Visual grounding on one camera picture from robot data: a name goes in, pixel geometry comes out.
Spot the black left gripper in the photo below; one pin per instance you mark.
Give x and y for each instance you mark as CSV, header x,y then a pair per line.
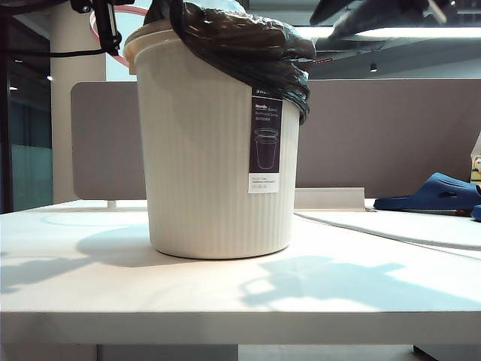
x,y
82,4

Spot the black plastic garbage bag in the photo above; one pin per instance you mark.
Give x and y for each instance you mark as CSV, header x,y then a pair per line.
x,y
244,49

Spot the white ribbed plastic trash can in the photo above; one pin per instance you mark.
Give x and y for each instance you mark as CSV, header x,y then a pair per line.
x,y
195,169

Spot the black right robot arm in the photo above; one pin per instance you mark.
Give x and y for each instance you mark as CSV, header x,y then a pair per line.
x,y
368,15

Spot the clear crumpled plastic bag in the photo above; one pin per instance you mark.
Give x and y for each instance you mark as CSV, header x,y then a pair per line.
x,y
235,4

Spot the white round column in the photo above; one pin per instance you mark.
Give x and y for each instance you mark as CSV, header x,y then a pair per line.
x,y
75,131

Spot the light grey desk divider panel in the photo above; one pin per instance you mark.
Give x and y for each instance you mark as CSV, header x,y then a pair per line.
x,y
109,143

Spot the dark glass partition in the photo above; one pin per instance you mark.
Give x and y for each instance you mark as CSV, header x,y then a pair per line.
x,y
30,150

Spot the white divider support foot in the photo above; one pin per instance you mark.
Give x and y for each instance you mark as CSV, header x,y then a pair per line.
x,y
112,205

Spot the small black pendant lamp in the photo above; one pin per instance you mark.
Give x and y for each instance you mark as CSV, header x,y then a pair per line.
x,y
373,67

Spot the brown desk divider panel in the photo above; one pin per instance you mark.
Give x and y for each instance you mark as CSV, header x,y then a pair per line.
x,y
376,143

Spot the long ceiling light strip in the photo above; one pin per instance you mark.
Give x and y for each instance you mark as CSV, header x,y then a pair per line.
x,y
413,33

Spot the grey desk leg panel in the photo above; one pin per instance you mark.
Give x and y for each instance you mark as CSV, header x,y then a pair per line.
x,y
169,353

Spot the blue foam slipper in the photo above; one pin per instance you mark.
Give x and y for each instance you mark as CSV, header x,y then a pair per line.
x,y
432,192
477,213

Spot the white yellow printed carton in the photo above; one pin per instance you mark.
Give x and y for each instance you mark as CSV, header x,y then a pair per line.
x,y
476,165

